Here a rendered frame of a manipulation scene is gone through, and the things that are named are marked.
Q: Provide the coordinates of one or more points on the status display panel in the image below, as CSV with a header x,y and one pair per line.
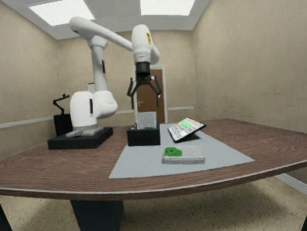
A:
x,y
185,128

